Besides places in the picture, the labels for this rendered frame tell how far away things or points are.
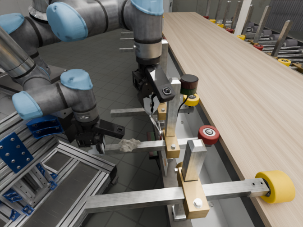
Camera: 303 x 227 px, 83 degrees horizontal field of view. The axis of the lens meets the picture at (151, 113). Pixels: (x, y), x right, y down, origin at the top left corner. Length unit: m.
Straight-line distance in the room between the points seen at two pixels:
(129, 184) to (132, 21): 1.33
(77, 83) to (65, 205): 1.03
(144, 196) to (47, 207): 1.04
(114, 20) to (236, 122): 0.61
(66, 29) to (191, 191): 0.46
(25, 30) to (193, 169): 0.76
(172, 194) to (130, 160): 1.26
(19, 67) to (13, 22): 0.27
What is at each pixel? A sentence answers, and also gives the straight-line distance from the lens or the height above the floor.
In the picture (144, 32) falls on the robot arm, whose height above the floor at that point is 1.28.
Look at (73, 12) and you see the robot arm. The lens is 0.43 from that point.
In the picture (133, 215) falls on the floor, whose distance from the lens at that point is 1.48.
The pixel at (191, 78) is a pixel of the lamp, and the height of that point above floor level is 1.13.
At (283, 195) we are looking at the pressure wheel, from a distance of 0.58.
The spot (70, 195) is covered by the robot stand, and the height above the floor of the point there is 0.21.
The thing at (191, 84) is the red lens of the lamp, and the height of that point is 1.12.
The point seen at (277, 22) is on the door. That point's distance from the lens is 7.21.
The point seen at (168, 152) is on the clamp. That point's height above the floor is 0.86.
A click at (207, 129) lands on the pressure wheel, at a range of 0.72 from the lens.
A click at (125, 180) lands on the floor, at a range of 1.60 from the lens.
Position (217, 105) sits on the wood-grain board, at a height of 0.90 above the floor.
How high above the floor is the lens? 1.39
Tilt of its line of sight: 40 degrees down
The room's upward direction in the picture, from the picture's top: straight up
